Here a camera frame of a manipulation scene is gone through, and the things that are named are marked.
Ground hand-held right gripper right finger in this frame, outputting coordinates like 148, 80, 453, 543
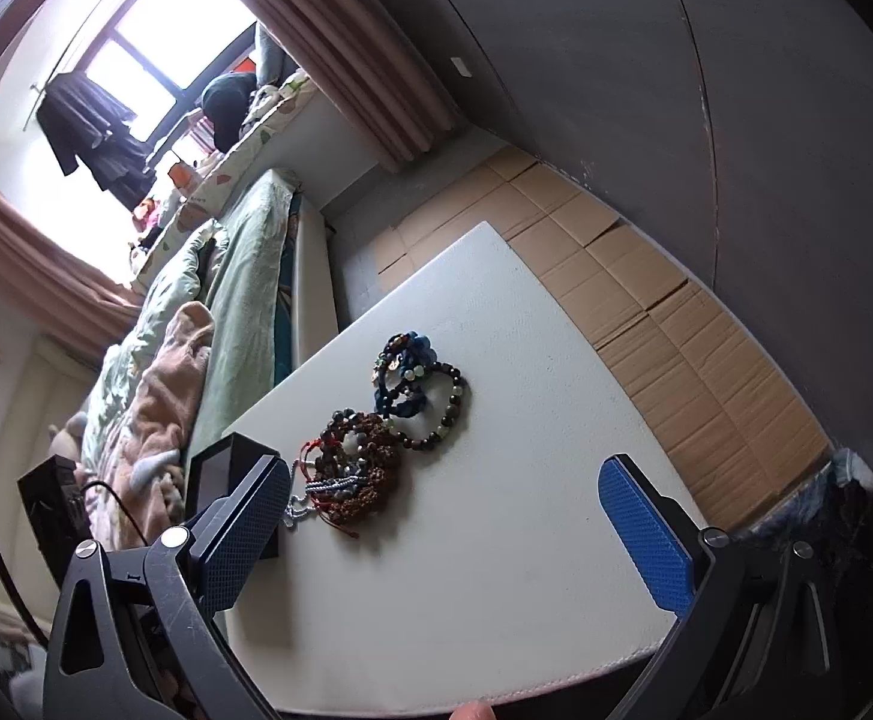
597, 454, 835, 720

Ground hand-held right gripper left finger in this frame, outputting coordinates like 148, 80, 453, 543
42, 454, 291, 720

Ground black jewelry box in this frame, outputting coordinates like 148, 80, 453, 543
185, 433, 283, 560

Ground silver blue woven bracelet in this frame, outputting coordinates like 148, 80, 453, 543
282, 476, 366, 530

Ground red string bracelet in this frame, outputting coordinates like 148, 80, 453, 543
299, 439, 358, 539

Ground brown rudraksha seed bracelet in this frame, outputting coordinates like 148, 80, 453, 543
314, 409, 407, 530

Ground dark bead bracelet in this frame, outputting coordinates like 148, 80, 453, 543
387, 361, 469, 455

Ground blue fabric flower bracelet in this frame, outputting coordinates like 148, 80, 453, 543
371, 328, 441, 421

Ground pink fleece blanket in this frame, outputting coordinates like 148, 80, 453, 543
80, 300, 216, 548

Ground dark fuzzy cloth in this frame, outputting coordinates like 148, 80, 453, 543
736, 476, 873, 616

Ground flattened cardboard floor sheets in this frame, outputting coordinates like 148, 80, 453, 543
368, 146, 835, 533

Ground blue white cloth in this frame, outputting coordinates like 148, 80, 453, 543
830, 448, 873, 492

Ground pale green quilt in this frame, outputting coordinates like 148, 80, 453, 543
80, 221, 227, 466

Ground green bed sheet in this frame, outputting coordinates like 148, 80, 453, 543
188, 169, 302, 466

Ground pink curtain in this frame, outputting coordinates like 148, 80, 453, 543
185, 0, 460, 173
0, 154, 145, 365

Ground pile of small toys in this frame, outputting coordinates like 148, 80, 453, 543
132, 195, 167, 233

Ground printed window seat cushion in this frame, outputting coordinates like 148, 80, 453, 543
132, 67, 321, 293

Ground hanging black clothes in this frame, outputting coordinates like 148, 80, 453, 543
35, 71, 156, 203

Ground black bag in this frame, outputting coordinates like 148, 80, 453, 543
200, 71, 261, 151

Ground grey pillow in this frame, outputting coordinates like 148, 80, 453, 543
252, 21, 295, 87

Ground dark grey wardrobe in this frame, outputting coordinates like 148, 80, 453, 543
316, 0, 873, 496

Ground window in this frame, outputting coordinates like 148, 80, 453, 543
0, 0, 261, 293

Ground white bed frame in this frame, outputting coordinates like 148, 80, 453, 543
286, 191, 343, 383

